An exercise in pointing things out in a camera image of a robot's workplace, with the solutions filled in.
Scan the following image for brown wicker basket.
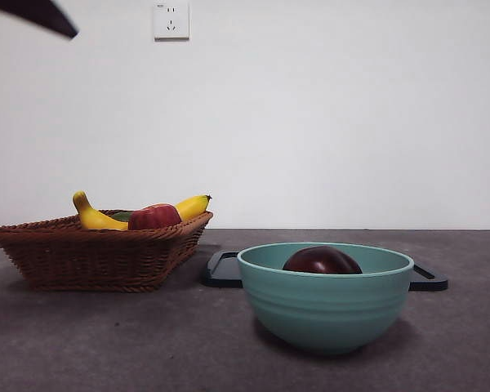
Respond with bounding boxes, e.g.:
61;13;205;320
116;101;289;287
0;210;214;293

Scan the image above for dark purple plum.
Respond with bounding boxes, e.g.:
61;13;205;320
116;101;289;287
282;245;363;275

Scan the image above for white wall socket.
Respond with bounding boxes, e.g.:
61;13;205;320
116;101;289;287
154;0;190;42

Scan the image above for yellow banana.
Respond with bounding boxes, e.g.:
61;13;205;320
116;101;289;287
72;190;212;232

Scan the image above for black rectangular tray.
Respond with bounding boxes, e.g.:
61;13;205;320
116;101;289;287
198;251;449;292

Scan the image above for red apple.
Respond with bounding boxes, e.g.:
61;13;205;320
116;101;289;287
127;203;183;231

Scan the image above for teal ribbed bowl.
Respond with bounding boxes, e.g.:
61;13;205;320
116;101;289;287
237;241;415;355

